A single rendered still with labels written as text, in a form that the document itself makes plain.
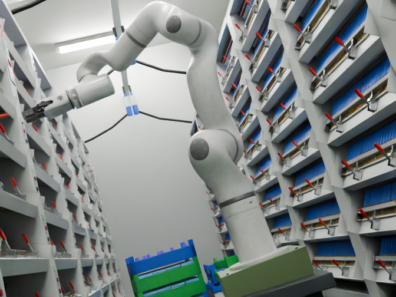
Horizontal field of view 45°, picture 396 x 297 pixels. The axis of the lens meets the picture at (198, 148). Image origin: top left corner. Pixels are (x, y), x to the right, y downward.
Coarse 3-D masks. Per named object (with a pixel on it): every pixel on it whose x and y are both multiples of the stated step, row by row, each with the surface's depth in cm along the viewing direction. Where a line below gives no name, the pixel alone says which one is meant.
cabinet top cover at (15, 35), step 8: (0, 0) 220; (0, 8) 227; (8, 8) 232; (0, 16) 233; (8, 16) 235; (8, 24) 242; (16, 24) 246; (8, 32) 249; (16, 32) 251; (16, 40) 259; (24, 40) 261
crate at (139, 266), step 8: (192, 240) 218; (184, 248) 216; (192, 248) 217; (152, 256) 212; (160, 256) 213; (168, 256) 213; (176, 256) 214; (184, 256) 215; (192, 256) 216; (128, 264) 216; (136, 264) 209; (144, 264) 210; (152, 264) 211; (160, 264) 212; (168, 264) 212; (128, 272) 225; (136, 272) 208
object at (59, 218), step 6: (42, 198) 189; (42, 204) 188; (54, 204) 232; (48, 210) 204; (54, 210) 247; (60, 210) 247; (48, 216) 199; (54, 216) 211; (60, 216) 230; (66, 216) 247; (48, 222) 200; (54, 222) 212; (60, 222) 225; (66, 222) 241; (66, 228) 242
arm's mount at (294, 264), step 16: (288, 256) 133; (304, 256) 133; (224, 272) 145; (240, 272) 132; (256, 272) 132; (272, 272) 132; (288, 272) 132; (304, 272) 132; (224, 288) 131; (240, 288) 131; (256, 288) 131
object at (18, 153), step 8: (0, 136) 150; (0, 144) 151; (8, 144) 159; (16, 144) 183; (24, 144) 183; (0, 152) 172; (8, 152) 160; (16, 152) 169; (24, 152) 183; (16, 160) 170; (24, 160) 180
